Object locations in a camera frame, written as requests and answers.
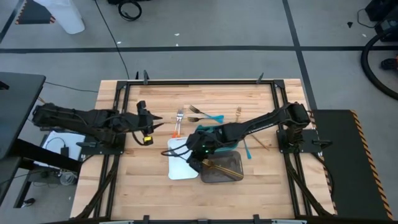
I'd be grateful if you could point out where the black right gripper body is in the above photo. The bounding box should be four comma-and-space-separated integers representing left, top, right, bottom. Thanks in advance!
185, 129, 224, 161

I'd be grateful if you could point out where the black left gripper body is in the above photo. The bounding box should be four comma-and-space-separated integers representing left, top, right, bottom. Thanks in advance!
119, 111, 155, 134

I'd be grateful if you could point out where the white plastic bin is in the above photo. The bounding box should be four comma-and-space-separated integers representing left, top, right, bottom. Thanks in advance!
167, 136, 200, 181

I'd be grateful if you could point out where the teal plastic bin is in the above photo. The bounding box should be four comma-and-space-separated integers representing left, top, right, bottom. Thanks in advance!
195, 124, 241, 154

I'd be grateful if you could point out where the smoky grey transparent bin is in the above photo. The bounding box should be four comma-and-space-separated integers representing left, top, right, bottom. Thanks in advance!
200, 150, 244, 184

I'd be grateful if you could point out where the black desk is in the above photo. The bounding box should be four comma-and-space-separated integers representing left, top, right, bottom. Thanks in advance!
0, 72, 82, 208

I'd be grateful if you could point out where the large black hazard-striped mat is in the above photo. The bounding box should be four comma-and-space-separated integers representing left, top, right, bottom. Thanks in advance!
310, 108, 396, 222

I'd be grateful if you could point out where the small black hazard-striped mat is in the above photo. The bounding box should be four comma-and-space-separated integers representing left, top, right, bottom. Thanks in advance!
14, 0, 57, 26

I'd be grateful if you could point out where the black and red object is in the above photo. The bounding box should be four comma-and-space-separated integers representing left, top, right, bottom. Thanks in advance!
380, 55, 398, 71

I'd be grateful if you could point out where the black equipment box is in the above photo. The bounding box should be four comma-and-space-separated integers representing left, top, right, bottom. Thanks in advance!
365, 0, 398, 43

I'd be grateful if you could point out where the black cable with yellow tag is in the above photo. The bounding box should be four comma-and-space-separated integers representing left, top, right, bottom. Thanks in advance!
131, 124, 154, 147

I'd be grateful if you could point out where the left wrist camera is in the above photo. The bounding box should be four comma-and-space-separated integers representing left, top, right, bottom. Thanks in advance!
136, 100, 149, 116

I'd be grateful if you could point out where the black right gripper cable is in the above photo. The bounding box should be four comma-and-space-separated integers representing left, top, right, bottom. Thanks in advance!
160, 140, 195, 157

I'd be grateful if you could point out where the black aluminium table frame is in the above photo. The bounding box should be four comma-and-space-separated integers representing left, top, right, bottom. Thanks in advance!
70, 70, 336, 224

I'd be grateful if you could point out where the thin black floor cable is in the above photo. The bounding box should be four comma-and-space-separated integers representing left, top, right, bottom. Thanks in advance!
44, 81, 100, 93

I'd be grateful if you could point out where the coiled black cable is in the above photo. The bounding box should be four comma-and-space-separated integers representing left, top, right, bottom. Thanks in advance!
117, 0, 143, 22

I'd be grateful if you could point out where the thick black hose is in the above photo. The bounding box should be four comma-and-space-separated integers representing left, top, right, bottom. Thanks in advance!
360, 29, 398, 101

